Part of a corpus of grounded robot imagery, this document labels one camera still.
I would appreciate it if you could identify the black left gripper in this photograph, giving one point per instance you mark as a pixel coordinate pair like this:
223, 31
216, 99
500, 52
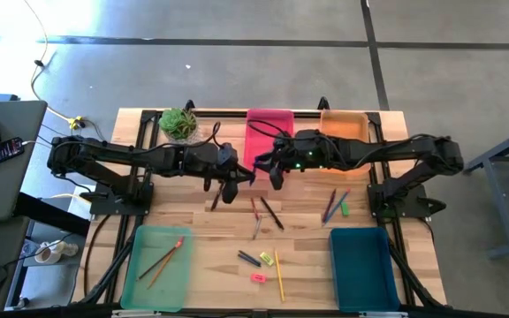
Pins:
201, 159

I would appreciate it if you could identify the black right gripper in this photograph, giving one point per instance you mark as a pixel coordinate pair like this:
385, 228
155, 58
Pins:
298, 161

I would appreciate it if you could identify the black pen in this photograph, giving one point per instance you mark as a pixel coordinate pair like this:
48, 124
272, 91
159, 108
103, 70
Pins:
272, 213
216, 201

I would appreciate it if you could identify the red crayon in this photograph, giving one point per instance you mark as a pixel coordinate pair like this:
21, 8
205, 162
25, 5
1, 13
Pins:
254, 208

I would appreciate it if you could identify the grey crayon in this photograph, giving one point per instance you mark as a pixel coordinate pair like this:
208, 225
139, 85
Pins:
257, 227

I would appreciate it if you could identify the maroon pen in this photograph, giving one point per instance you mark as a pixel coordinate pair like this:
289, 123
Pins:
328, 206

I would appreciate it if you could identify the dark green crayon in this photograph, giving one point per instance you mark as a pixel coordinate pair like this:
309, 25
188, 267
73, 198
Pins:
251, 257

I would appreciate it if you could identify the cluster of markers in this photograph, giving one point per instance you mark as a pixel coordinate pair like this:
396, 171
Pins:
338, 205

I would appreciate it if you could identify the navy blue crayon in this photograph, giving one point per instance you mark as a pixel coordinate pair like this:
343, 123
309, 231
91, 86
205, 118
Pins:
248, 260

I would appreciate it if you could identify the lime green eraser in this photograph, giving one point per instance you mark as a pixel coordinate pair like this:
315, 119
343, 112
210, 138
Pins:
267, 259

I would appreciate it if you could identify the small green eraser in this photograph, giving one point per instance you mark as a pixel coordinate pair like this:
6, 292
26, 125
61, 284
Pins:
345, 209

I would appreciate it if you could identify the large pink eraser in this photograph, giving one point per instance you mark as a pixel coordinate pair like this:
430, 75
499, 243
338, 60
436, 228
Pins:
258, 278

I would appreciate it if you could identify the yellow pencil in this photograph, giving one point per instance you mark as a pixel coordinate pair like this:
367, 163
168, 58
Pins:
279, 276

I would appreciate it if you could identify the tan pencil red eraser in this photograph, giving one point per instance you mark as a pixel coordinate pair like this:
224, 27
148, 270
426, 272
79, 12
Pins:
164, 264

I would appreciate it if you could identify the dark pencil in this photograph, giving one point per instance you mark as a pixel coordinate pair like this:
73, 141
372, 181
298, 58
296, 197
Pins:
148, 271

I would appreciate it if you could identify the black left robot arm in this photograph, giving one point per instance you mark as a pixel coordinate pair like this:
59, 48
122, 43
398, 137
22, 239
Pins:
117, 154

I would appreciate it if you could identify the pink translucent plastic bin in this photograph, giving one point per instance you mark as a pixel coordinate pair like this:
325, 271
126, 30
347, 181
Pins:
270, 115

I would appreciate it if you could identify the potted plant triangle-patterned pot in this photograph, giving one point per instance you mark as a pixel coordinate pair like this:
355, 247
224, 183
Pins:
178, 124

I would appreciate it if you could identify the orange translucent plastic bin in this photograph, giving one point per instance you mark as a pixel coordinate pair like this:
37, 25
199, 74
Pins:
345, 126

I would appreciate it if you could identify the blue plastic bin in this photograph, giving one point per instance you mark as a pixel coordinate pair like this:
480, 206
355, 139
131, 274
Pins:
362, 269

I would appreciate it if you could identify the white tape roll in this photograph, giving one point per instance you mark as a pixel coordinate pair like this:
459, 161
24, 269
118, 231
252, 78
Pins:
47, 255

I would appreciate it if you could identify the grey desk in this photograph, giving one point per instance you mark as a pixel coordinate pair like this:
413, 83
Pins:
11, 185

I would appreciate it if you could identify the grey metal stand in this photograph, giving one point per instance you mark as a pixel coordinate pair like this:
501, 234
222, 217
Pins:
499, 212

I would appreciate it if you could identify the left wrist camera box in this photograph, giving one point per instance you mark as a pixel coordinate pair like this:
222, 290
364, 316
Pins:
228, 155

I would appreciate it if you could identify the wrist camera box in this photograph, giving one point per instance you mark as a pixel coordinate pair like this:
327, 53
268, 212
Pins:
307, 139
228, 155

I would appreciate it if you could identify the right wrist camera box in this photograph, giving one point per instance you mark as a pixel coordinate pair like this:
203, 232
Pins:
307, 139

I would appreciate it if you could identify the black aluminium rig frame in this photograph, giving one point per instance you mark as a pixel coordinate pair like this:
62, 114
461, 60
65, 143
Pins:
219, 114

